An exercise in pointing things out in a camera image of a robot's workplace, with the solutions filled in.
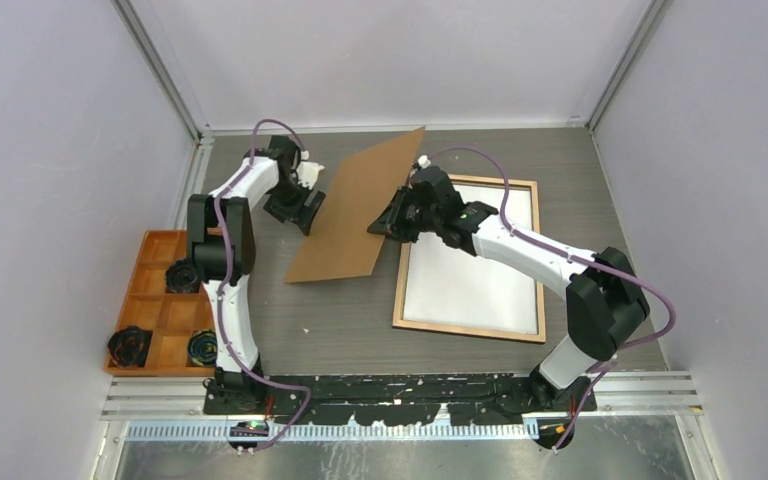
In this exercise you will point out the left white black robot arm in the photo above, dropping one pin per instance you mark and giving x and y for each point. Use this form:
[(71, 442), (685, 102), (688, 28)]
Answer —
[(221, 247)]

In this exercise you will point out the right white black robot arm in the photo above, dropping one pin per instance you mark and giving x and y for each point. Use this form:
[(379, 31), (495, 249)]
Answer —
[(605, 301)]

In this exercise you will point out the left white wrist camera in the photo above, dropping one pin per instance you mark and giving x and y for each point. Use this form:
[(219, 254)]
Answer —
[(308, 172)]

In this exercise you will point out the brown backing board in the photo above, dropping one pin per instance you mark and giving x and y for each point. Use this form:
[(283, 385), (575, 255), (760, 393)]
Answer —
[(339, 246)]

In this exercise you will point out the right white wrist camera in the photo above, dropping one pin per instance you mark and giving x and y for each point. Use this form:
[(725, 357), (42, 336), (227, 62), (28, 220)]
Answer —
[(420, 163)]

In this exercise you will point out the orange compartment tray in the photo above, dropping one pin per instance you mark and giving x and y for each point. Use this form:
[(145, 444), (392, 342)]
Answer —
[(171, 318)]

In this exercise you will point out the black orange coiled bundle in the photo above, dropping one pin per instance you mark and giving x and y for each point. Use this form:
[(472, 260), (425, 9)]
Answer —
[(129, 347)]

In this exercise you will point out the black yellow-green coiled bundle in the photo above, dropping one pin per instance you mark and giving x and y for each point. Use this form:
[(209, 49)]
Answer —
[(202, 348)]

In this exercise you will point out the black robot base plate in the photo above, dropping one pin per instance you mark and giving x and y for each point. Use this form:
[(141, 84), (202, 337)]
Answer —
[(396, 400)]

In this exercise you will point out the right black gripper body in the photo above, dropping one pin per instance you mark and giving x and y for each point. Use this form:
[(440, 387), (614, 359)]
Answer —
[(425, 221)]

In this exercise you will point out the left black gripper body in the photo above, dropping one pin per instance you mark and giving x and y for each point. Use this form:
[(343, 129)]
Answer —
[(288, 201)]

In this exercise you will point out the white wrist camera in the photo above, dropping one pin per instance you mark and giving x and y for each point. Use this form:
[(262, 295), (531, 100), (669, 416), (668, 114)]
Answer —
[(308, 172), (420, 163)]

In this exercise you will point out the black wooden picture frame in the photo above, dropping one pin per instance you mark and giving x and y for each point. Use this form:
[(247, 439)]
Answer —
[(400, 291)]

